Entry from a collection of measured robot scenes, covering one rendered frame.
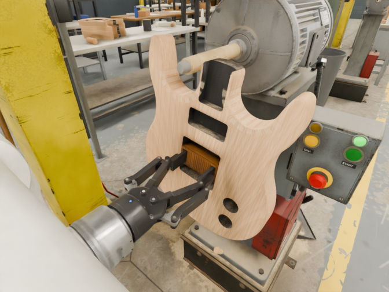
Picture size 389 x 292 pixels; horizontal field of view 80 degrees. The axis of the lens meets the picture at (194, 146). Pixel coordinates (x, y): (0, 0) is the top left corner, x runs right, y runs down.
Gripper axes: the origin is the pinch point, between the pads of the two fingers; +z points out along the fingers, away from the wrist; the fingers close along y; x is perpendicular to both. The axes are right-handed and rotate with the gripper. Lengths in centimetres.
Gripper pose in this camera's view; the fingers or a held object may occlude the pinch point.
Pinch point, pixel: (196, 164)
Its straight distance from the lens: 51.2
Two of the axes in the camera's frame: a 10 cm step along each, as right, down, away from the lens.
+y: 7.7, 4.5, -4.5
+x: 1.0, -7.8, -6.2
